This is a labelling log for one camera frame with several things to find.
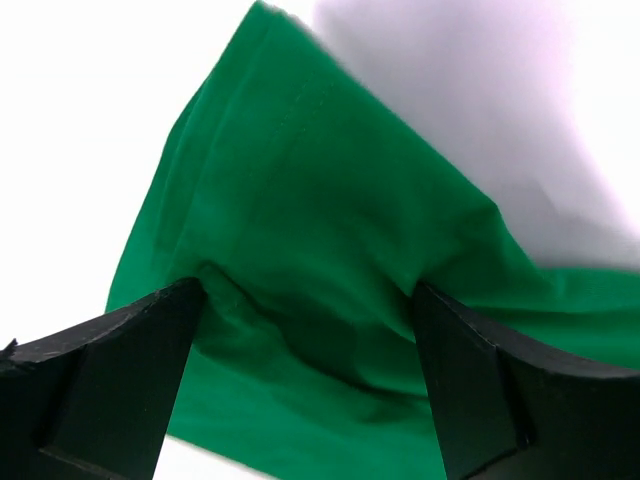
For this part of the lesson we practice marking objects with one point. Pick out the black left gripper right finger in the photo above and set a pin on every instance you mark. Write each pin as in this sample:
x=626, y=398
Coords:
x=506, y=406

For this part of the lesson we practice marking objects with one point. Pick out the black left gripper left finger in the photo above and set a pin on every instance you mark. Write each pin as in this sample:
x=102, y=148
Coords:
x=94, y=401

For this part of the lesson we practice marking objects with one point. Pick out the green t shirt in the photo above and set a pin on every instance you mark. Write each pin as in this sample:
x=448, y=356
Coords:
x=309, y=212

